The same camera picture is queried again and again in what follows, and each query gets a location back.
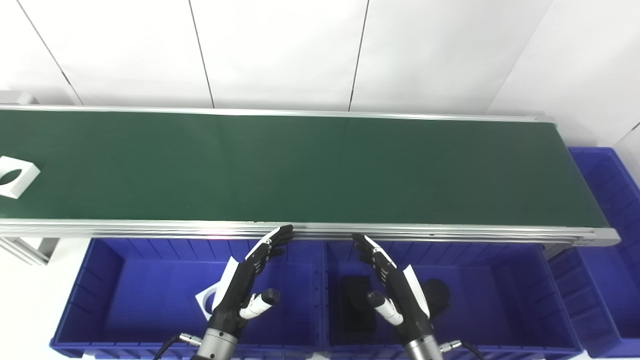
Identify green conveyor belt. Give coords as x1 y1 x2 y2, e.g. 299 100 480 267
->
0 109 610 228

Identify white square part round hole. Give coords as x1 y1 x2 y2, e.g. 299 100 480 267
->
0 156 41 200
195 282 223 322

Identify black rectangular part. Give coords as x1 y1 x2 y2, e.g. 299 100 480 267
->
340 275 379 334

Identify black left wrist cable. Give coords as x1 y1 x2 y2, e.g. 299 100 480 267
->
152 332 204 360

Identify grey conveyor end housing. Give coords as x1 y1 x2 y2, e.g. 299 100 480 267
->
0 90 39 106

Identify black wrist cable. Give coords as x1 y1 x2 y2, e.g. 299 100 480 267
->
152 332 204 360
439 339 486 360

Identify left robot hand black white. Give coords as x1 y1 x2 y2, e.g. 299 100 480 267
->
209 224 296 336

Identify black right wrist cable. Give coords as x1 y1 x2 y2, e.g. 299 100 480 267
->
439 339 486 360

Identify aluminium conveyor support leg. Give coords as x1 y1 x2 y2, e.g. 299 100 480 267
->
0 236 60 266
542 244 574 261

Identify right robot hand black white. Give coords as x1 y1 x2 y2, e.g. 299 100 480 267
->
351 232 435 346

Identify long blue plastic bin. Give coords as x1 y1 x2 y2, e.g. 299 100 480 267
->
547 146 640 358

